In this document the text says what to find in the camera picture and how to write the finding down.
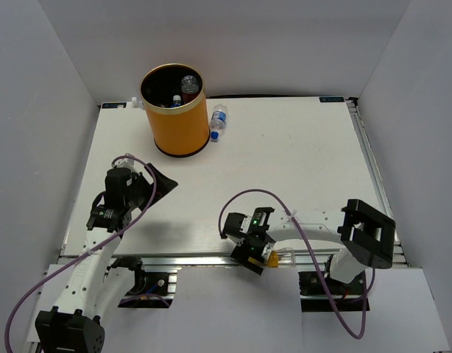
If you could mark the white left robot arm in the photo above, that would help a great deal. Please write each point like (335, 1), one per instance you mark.
(97, 285)

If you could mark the orange cylindrical bin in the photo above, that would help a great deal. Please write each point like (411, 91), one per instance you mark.
(181, 131)

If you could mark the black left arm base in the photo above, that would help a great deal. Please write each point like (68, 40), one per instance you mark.
(153, 288)

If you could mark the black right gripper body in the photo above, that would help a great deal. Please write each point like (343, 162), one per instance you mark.
(242, 252)

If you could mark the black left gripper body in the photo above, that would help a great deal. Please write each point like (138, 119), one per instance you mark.
(142, 191)

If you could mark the red label plastic bottle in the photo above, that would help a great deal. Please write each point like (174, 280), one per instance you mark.
(189, 87)

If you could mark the blue label plastic bottle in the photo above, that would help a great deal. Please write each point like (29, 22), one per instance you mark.
(218, 122)

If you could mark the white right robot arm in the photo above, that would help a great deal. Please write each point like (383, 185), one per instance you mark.
(366, 234)

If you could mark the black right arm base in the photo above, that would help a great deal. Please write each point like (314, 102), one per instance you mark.
(348, 297)

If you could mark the white connector behind bin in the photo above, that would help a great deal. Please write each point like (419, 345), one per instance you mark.
(137, 103)

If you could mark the yellow cap clear bottle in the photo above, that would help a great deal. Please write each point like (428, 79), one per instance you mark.
(284, 257)

